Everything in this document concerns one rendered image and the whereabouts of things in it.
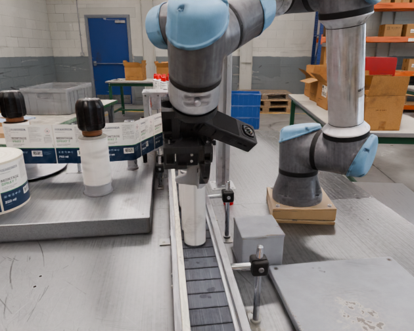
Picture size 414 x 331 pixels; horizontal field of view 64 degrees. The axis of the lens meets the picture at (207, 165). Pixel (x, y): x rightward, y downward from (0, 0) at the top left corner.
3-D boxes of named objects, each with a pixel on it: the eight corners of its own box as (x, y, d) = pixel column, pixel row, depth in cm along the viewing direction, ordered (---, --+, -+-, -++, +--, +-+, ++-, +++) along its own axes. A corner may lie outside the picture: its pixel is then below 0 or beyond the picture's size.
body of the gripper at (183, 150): (163, 141, 62) (160, 87, 53) (209, 140, 63) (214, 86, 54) (164, 173, 57) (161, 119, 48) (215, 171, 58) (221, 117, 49)
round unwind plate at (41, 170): (0, 159, 140) (-1, 156, 140) (75, 156, 144) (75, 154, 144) (-42, 186, 112) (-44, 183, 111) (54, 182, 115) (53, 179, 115)
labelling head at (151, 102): (146, 143, 163) (142, 90, 155) (172, 142, 164) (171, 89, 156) (144, 152, 150) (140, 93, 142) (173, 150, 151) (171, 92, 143)
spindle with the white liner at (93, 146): (87, 186, 112) (76, 96, 102) (114, 185, 113) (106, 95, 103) (81, 198, 103) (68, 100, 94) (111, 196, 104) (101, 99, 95)
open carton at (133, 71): (121, 80, 642) (119, 60, 630) (129, 79, 687) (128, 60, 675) (141, 81, 637) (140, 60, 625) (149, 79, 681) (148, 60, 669)
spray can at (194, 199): (183, 236, 81) (181, 156, 75) (204, 235, 82) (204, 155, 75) (184, 248, 77) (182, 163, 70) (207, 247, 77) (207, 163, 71)
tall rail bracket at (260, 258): (223, 318, 63) (225, 242, 58) (261, 314, 64) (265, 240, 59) (226, 331, 60) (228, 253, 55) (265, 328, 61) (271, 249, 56)
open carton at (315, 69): (295, 94, 435) (298, 64, 423) (330, 94, 434) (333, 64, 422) (301, 98, 398) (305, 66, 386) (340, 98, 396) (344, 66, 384)
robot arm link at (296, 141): (290, 159, 110) (291, 118, 106) (330, 166, 101) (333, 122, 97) (270, 168, 101) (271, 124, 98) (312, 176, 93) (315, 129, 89)
